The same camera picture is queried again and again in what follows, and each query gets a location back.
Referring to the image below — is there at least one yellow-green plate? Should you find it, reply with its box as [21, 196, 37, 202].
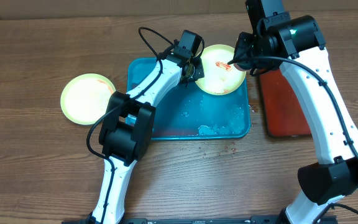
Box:
[196, 44, 246, 95]
[60, 73, 116, 125]

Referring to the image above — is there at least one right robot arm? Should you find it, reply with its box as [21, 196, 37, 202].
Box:
[232, 0, 358, 223]

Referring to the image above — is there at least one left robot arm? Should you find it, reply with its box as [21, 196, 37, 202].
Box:
[84, 30, 204, 223]

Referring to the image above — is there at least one teal plastic tray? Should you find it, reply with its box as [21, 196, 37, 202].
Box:
[126, 57, 252, 141]

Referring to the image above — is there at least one black red-lined tray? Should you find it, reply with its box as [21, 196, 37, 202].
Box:
[258, 70, 311, 138]

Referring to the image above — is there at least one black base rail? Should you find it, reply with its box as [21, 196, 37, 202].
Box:
[62, 215, 338, 224]

